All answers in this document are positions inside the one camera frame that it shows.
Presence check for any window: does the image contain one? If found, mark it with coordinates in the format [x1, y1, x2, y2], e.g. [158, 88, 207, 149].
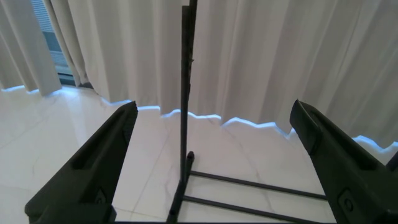
[30, 0, 77, 86]

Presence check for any white curtain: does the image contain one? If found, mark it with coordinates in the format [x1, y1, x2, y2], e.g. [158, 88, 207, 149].
[43, 0, 398, 149]
[0, 0, 62, 96]

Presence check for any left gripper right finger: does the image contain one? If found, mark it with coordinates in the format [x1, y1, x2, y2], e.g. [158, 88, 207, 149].
[289, 99, 398, 224]

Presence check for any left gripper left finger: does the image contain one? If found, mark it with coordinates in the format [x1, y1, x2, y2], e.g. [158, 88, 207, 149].
[24, 101, 139, 224]

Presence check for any black clothes rack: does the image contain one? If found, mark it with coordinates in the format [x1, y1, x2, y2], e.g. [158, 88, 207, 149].
[166, 0, 328, 224]

